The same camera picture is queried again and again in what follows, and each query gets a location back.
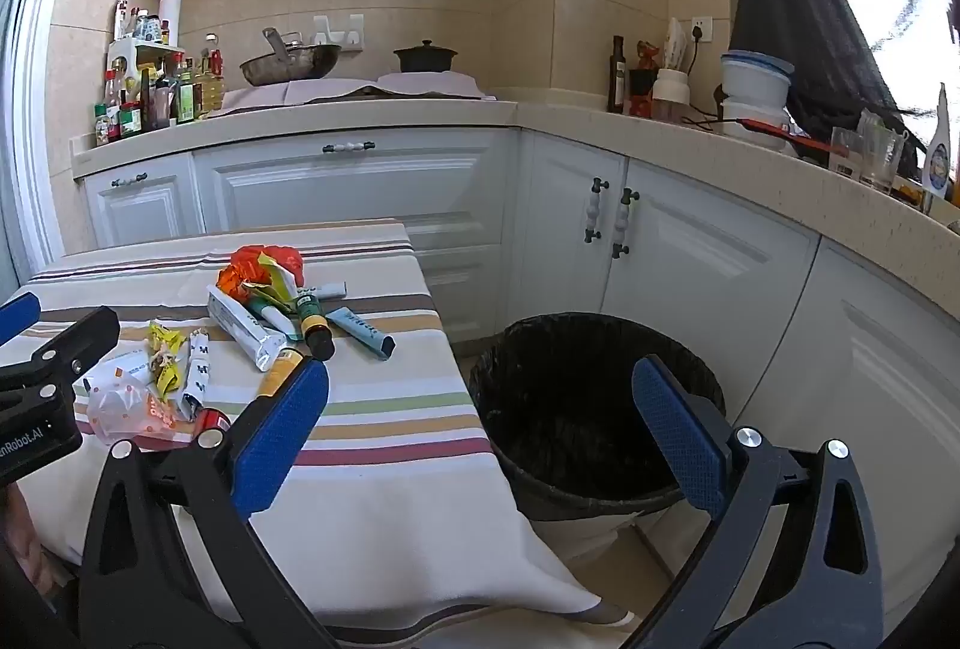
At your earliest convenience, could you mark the yellow orange box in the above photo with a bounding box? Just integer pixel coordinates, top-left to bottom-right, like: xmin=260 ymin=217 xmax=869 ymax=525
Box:
xmin=259 ymin=349 xmax=305 ymax=401

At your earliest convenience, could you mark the orange crumpled wrapper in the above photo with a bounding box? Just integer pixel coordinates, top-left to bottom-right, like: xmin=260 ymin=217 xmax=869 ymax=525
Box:
xmin=217 ymin=248 xmax=271 ymax=307

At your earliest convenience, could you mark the small red can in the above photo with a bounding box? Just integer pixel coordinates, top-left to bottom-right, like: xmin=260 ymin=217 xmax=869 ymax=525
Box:
xmin=193 ymin=407 xmax=235 ymax=440

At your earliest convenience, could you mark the white kitchen utensil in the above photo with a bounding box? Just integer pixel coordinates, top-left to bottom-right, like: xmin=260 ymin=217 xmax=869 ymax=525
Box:
xmin=664 ymin=17 xmax=691 ymax=73

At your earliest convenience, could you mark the green bottle yellow label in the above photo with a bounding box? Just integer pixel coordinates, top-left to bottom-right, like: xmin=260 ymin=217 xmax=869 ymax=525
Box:
xmin=295 ymin=289 xmax=335 ymax=362

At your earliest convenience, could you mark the white black printed wrapper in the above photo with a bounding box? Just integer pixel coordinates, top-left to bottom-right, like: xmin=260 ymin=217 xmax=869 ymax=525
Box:
xmin=180 ymin=330 xmax=212 ymax=421

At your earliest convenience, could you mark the white kitchen cabinet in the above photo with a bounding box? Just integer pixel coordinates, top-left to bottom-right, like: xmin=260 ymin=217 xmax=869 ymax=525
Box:
xmin=71 ymin=98 xmax=960 ymax=627

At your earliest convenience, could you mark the yellow-green crumpled wrapper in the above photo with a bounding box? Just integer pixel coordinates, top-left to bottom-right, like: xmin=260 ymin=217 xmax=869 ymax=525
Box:
xmin=253 ymin=266 xmax=302 ymax=314

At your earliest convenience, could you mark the striped tablecloth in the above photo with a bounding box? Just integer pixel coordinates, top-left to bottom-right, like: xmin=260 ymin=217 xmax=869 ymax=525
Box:
xmin=0 ymin=218 xmax=635 ymax=646

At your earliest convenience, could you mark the cabinet door handle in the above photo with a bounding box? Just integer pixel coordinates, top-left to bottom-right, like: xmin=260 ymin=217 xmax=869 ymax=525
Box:
xmin=611 ymin=188 xmax=639 ymax=260
xmin=583 ymin=176 xmax=606 ymax=244

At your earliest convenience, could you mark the white door frame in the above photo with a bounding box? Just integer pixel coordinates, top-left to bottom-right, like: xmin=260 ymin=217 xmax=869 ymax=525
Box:
xmin=0 ymin=0 xmax=102 ymax=294

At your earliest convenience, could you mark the red ornament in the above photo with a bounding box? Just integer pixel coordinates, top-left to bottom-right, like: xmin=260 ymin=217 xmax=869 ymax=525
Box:
xmin=628 ymin=40 xmax=665 ymax=119

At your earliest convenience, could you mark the red handled tool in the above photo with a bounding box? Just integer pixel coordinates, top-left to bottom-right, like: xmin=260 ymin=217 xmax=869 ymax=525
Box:
xmin=739 ymin=119 xmax=838 ymax=157

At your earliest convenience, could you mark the group of condiment bottles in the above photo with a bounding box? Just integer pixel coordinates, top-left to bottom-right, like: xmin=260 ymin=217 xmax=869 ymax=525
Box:
xmin=94 ymin=0 xmax=227 ymax=148

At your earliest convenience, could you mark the clear drinking glass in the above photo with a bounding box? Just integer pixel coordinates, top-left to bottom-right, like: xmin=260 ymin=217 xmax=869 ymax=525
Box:
xmin=829 ymin=126 xmax=865 ymax=179

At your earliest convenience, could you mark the white utensil jar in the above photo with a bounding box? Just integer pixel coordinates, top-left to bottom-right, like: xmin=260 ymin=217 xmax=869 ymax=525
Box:
xmin=651 ymin=68 xmax=690 ymax=126

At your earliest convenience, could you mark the teal and white tube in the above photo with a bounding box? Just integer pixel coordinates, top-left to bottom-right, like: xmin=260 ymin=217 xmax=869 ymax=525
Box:
xmin=247 ymin=296 xmax=301 ymax=341

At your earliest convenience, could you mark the black lidded pot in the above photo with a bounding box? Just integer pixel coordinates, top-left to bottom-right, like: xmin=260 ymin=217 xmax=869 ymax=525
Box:
xmin=394 ymin=40 xmax=459 ymax=74

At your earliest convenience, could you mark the large white toothpaste tube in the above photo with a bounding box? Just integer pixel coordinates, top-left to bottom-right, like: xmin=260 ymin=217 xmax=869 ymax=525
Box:
xmin=206 ymin=285 xmax=290 ymax=372

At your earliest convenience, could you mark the clear measuring jug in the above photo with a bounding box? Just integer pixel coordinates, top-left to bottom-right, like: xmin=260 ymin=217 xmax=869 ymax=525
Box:
xmin=857 ymin=109 xmax=908 ymax=195

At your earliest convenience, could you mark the dark glass bottle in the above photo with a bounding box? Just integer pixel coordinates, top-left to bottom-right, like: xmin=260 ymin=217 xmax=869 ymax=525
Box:
xmin=606 ymin=35 xmax=627 ymax=115

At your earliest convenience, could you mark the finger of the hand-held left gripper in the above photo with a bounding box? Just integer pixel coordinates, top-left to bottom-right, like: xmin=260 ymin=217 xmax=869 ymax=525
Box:
xmin=0 ymin=306 xmax=121 ymax=396
xmin=0 ymin=291 xmax=43 ymax=345

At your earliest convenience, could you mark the steel wok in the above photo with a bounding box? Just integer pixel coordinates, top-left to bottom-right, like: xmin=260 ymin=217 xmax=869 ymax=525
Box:
xmin=240 ymin=43 xmax=343 ymax=88

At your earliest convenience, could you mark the white spice rack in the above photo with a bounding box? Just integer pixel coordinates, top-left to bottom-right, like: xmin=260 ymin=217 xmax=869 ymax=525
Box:
xmin=109 ymin=38 xmax=185 ymax=95

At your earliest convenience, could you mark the clear orange printed wrapper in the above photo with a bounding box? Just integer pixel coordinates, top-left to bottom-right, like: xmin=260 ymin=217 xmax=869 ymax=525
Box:
xmin=82 ymin=360 xmax=197 ymax=449

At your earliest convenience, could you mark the yellow crumpled wrapper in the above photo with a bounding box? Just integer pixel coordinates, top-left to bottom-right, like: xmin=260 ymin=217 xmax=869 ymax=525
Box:
xmin=146 ymin=321 xmax=188 ymax=395

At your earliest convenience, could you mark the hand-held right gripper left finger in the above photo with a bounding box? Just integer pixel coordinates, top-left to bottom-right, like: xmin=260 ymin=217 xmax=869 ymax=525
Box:
xmin=79 ymin=358 xmax=338 ymax=649

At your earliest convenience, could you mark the stack of white bowls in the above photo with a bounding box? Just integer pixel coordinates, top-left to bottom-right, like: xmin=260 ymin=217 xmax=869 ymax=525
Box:
xmin=718 ymin=51 xmax=794 ymax=154

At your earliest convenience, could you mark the light blue tube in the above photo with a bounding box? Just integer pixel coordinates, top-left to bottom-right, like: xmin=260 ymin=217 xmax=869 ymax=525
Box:
xmin=326 ymin=306 xmax=396 ymax=360

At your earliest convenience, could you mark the white wall hook rack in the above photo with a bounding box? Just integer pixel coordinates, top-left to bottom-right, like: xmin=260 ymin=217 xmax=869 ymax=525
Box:
xmin=313 ymin=14 xmax=365 ymax=51

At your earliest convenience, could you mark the dish soap bottle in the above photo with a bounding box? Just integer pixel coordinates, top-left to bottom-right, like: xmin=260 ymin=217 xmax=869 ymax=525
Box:
xmin=922 ymin=83 xmax=955 ymax=201

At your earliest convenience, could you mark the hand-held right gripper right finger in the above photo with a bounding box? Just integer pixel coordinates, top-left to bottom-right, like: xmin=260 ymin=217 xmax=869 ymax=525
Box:
xmin=630 ymin=355 xmax=887 ymax=649

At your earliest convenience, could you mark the red plastic bag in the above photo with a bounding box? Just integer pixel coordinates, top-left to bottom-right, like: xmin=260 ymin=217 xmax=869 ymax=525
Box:
xmin=262 ymin=245 xmax=305 ymax=286

